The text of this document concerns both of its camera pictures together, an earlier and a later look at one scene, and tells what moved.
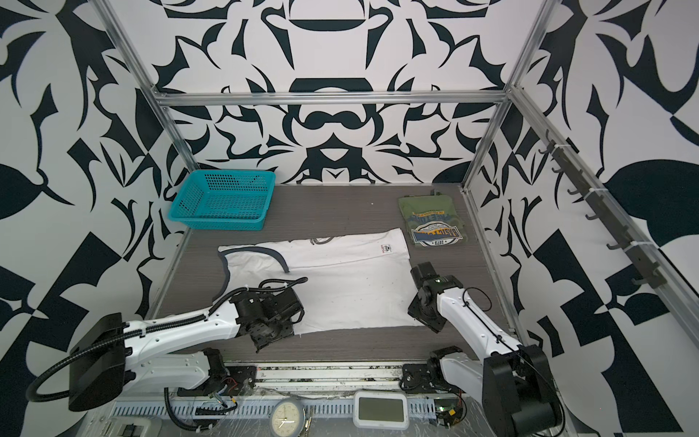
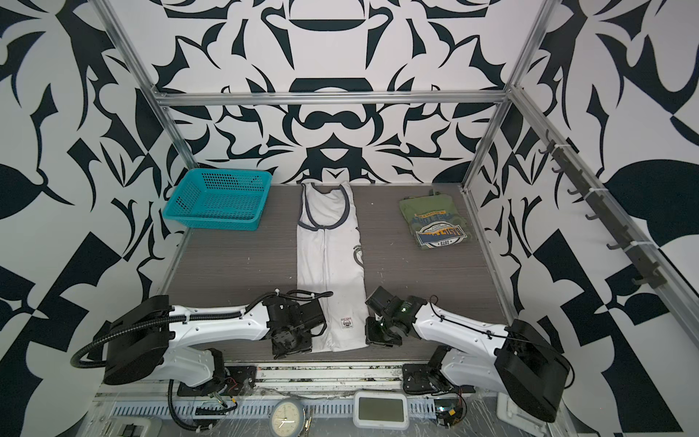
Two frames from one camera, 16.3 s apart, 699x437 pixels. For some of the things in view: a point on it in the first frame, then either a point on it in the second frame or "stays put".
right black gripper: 432,325 to 369,340
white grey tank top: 357,280 to 329,259
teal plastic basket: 233,199 stays put
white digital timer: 380,411 stays put
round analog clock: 286,418 stays put
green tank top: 432,220 stays put
